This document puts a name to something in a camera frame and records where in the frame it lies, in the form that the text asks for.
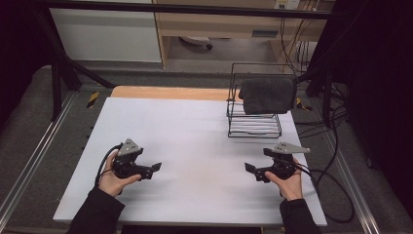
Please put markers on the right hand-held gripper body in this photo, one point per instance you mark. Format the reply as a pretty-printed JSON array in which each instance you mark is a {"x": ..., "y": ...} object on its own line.
[{"x": 282, "y": 167}]

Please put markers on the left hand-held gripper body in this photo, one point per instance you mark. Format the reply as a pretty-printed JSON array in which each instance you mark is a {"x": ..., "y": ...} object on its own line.
[{"x": 128, "y": 167}]

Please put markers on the black towel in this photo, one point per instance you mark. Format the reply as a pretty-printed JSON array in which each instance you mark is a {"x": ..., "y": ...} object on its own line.
[{"x": 268, "y": 96}]

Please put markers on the person's right hand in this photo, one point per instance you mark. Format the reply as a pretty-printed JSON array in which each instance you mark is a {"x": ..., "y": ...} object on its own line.
[{"x": 290, "y": 187}]

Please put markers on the person's left hand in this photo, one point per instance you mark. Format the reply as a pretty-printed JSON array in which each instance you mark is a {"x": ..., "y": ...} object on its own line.
[{"x": 112, "y": 182}]

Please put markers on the black metal stand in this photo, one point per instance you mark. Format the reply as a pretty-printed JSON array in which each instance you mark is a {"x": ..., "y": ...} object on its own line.
[
  {"x": 326, "y": 94},
  {"x": 56, "y": 91}
]

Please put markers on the black curtain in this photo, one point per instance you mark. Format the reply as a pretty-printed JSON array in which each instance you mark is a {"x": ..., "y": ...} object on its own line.
[
  {"x": 16, "y": 48},
  {"x": 380, "y": 97}
]

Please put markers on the white cabinet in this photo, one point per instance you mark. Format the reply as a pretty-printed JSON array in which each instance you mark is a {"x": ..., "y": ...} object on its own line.
[{"x": 107, "y": 35}]

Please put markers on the office chair base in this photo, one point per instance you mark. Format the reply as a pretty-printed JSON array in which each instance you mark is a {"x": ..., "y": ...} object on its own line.
[{"x": 198, "y": 40}]

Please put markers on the wooden desk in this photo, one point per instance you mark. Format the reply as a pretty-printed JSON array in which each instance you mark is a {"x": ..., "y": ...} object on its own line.
[{"x": 224, "y": 26}]

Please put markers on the aluminium floor rail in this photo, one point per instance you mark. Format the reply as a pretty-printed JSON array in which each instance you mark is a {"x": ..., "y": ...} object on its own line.
[
  {"x": 352, "y": 188},
  {"x": 35, "y": 156}
]

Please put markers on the white wall power outlet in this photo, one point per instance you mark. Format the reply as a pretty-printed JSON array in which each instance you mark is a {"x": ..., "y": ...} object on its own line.
[{"x": 287, "y": 4}]

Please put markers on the black metal frame bar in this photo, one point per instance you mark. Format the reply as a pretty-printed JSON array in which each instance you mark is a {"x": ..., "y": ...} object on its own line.
[{"x": 195, "y": 9}]

